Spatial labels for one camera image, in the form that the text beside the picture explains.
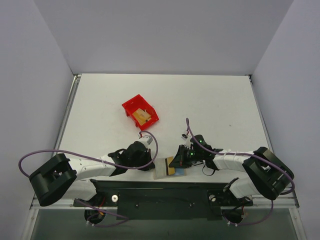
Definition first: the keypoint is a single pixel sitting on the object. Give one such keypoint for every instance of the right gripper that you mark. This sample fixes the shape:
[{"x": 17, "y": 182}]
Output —
[{"x": 182, "y": 155}]

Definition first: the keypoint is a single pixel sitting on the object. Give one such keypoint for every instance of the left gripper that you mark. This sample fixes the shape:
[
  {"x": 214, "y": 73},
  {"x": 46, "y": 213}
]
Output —
[{"x": 148, "y": 158}]

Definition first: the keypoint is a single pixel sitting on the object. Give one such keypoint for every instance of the beige leather card holder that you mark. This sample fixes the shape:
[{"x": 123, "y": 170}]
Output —
[{"x": 163, "y": 171}]

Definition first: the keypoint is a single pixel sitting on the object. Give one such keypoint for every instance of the red plastic bin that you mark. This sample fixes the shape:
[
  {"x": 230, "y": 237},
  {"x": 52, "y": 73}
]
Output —
[{"x": 136, "y": 102}]

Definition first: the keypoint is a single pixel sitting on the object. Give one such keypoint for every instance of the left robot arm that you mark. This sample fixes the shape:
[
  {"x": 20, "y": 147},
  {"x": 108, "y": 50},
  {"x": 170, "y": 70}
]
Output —
[{"x": 62, "y": 177}]

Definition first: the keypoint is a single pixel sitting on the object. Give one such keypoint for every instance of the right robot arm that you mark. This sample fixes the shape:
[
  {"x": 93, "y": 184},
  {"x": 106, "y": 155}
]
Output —
[{"x": 267, "y": 175}]

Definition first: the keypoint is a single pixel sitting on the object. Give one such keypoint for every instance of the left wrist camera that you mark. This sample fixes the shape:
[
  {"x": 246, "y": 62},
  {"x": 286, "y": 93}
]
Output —
[{"x": 146, "y": 140}]

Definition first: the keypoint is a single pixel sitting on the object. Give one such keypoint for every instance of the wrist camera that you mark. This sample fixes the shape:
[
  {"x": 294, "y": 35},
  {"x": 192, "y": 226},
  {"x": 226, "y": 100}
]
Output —
[
  {"x": 146, "y": 140},
  {"x": 186, "y": 138}
]

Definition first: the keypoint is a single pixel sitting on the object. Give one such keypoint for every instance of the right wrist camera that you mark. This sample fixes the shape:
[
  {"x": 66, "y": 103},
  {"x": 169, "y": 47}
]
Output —
[{"x": 186, "y": 138}]

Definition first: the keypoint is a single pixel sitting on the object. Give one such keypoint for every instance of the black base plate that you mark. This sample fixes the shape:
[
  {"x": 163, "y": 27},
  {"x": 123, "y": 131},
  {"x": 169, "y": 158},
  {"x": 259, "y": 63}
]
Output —
[{"x": 142, "y": 200}]

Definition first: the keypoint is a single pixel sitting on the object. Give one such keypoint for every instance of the aluminium frame rail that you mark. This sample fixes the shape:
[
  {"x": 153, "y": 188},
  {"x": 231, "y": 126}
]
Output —
[{"x": 287, "y": 201}]

